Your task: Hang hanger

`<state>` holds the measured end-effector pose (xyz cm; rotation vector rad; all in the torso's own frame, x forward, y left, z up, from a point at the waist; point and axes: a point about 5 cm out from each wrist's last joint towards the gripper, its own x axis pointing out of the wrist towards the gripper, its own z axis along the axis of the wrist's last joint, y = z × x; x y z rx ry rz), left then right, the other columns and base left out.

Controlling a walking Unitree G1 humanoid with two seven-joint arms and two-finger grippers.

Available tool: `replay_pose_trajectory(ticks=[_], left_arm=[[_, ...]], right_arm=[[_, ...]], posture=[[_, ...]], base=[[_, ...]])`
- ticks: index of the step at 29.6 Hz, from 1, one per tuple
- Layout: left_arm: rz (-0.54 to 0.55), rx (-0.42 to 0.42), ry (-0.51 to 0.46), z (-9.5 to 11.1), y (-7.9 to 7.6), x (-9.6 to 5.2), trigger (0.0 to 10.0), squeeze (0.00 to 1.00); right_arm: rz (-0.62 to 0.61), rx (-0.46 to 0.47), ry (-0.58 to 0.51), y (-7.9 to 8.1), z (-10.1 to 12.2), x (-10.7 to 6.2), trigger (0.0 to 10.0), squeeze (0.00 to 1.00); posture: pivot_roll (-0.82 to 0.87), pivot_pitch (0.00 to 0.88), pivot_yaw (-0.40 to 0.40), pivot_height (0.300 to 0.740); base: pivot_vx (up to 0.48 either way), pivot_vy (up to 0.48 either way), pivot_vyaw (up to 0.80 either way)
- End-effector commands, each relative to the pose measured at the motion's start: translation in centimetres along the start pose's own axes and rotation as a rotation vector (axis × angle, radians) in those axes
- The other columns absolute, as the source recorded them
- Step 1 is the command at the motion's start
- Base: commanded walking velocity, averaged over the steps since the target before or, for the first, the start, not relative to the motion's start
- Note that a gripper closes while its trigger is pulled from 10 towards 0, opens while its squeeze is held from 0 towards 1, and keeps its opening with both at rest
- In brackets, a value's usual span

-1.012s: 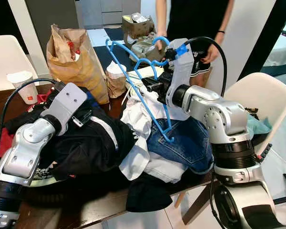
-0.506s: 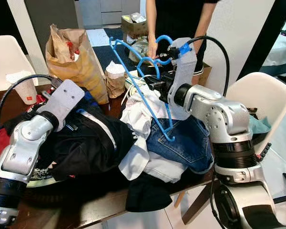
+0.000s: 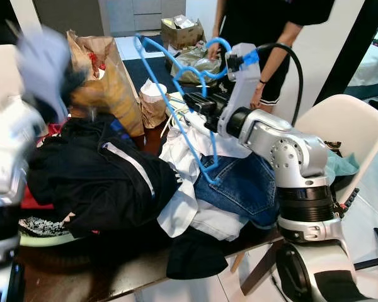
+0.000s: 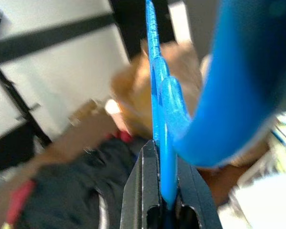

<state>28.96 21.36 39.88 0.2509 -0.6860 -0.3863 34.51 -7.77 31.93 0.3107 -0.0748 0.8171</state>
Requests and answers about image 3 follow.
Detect black floor stand base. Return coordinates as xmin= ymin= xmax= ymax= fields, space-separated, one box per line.
xmin=355 ymin=226 xmax=378 ymax=272

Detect cardboard box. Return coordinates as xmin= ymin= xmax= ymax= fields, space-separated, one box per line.
xmin=161 ymin=15 xmax=206 ymax=51

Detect teal towel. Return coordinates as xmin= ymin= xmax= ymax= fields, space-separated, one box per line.
xmin=324 ymin=151 xmax=361 ymax=178

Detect black garment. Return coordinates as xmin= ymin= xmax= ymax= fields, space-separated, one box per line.
xmin=166 ymin=226 xmax=231 ymax=281

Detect person in black clothes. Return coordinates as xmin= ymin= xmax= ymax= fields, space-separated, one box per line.
xmin=205 ymin=0 xmax=336 ymax=115

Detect dark wooden table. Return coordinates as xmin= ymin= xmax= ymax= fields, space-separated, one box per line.
xmin=13 ymin=120 xmax=344 ymax=302

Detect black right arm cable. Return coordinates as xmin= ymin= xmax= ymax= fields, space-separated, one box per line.
xmin=257 ymin=42 xmax=304 ymax=126

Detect black jacket with white zipper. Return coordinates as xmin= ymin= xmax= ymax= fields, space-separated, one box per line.
xmin=25 ymin=113 xmax=182 ymax=238

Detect white garment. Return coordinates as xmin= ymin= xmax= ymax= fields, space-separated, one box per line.
xmin=156 ymin=108 xmax=256 ymax=241

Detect blue plastic clothes hanger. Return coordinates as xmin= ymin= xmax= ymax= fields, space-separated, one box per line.
xmin=134 ymin=33 xmax=234 ymax=184

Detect small brown paper bag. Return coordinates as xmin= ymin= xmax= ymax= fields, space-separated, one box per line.
xmin=140 ymin=79 xmax=169 ymax=130

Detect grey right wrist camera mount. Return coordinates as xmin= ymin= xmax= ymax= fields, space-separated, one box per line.
xmin=217 ymin=43 xmax=260 ymax=138

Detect red garment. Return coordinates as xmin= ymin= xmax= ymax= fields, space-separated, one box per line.
xmin=19 ymin=186 xmax=57 ymax=212

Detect black white patterned cloth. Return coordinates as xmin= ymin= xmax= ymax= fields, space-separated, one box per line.
xmin=18 ymin=213 xmax=105 ymax=238

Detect grey cabinet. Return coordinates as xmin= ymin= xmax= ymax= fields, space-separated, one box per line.
xmin=100 ymin=0 xmax=199 ymax=35

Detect white paper cup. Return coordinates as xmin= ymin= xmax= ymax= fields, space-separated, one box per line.
xmin=140 ymin=79 xmax=168 ymax=104

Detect light blue denim garment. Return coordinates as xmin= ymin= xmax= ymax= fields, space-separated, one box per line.
xmin=189 ymin=208 xmax=253 ymax=243

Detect black foam puzzle mat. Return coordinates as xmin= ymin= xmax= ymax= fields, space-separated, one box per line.
xmin=335 ymin=187 xmax=361 ymax=220

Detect large brown paper bag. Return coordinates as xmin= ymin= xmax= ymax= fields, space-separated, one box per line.
xmin=66 ymin=30 xmax=146 ymax=138

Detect olive plastic bag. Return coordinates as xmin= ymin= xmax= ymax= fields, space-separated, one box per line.
xmin=175 ymin=43 xmax=226 ymax=86

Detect dark blue jeans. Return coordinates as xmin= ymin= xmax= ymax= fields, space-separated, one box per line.
xmin=194 ymin=151 xmax=283 ymax=230

